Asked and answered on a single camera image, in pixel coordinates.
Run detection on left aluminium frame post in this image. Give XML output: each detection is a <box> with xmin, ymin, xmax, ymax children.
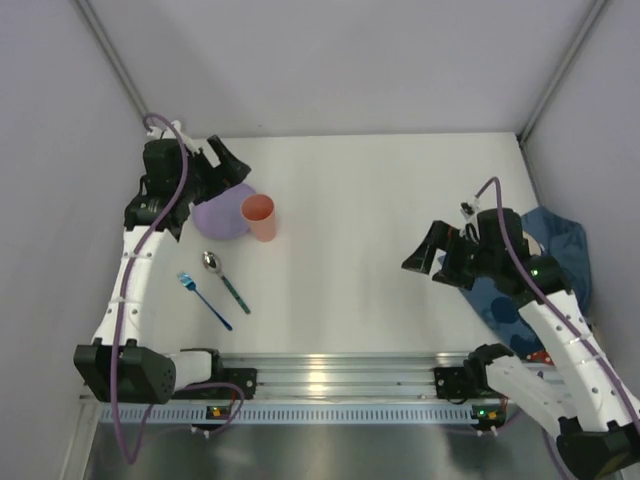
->
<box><xmin>71</xmin><ymin>0</ymin><xmax>149</xmax><ymax>119</ymax></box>

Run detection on blue cartoon placemat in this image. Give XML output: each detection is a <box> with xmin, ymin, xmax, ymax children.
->
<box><xmin>464</xmin><ymin>205</ymin><xmax>595</xmax><ymax>362</ymax></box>

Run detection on right aluminium frame post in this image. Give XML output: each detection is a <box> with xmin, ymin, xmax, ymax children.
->
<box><xmin>516</xmin><ymin>0</ymin><xmax>611</xmax><ymax>148</ymax></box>

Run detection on aluminium frame post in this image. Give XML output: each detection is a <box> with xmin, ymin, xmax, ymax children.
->
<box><xmin>516</xmin><ymin>0</ymin><xmax>611</xmax><ymax>148</ymax></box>
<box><xmin>71</xmin><ymin>0</ymin><xmax>149</xmax><ymax>119</ymax></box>

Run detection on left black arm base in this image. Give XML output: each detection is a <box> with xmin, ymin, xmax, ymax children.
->
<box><xmin>171</xmin><ymin>349</ymin><xmax>257</xmax><ymax>400</ymax></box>

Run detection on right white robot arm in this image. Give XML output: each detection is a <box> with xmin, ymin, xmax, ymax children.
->
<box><xmin>401</xmin><ymin>205</ymin><xmax>639</xmax><ymax>479</ymax></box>

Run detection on pink plastic cup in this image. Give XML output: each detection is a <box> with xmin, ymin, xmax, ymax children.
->
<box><xmin>241</xmin><ymin>194</ymin><xmax>276</xmax><ymax>242</ymax></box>

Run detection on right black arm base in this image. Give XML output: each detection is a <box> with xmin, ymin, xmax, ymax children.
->
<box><xmin>433</xmin><ymin>367</ymin><xmax>500</xmax><ymax>404</ymax></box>

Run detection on purple plastic plate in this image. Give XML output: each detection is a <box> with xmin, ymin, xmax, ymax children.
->
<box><xmin>191</xmin><ymin>183</ymin><xmax>256</xmax><ymax>240</ymax></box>

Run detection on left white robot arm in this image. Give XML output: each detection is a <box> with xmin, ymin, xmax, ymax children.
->
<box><xmin>73</xmin><ymin>135</ymin><xmax>251</xmax><ymax>405</ymax></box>

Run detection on slotted cable duct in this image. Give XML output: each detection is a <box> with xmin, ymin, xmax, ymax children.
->
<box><xmin>99</xmin><ymin>403</ymin><xmax>506</xmax><ymax>425</ymax></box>

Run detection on spoon with green handle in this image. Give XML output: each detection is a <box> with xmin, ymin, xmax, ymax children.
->
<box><xmin>202</xmin><ymin>251</ymin><xmax>251</xmax><ymax>315</ymax></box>

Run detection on aluminium mounting rail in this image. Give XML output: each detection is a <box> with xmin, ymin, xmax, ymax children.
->
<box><xmin>79</xmin><ymin>351</ymin><xmax>566</xmax><ymax>401</ymax></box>

